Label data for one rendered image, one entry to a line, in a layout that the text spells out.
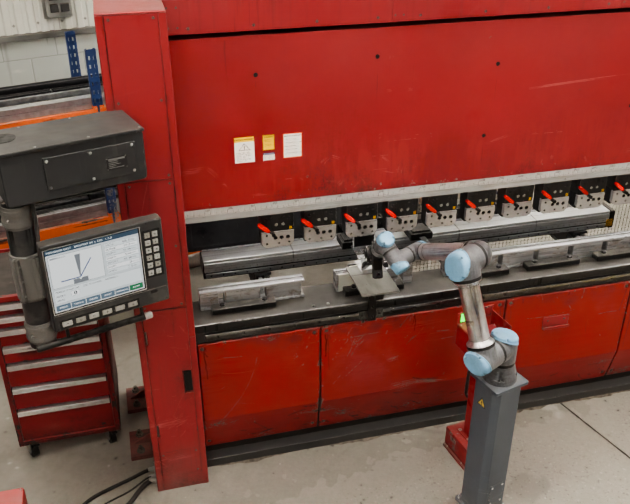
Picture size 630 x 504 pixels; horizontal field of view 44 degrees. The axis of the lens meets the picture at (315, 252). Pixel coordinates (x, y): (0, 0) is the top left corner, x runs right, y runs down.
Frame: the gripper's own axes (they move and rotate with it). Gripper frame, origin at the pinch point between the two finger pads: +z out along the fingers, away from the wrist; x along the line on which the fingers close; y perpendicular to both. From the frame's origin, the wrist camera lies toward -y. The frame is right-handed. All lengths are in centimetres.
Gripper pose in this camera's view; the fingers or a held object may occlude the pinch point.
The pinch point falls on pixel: (369, 269)
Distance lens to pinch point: 373.4
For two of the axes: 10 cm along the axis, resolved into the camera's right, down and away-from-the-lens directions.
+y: -1.9, -9.3, 3.3
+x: -9.7, 1.2, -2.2
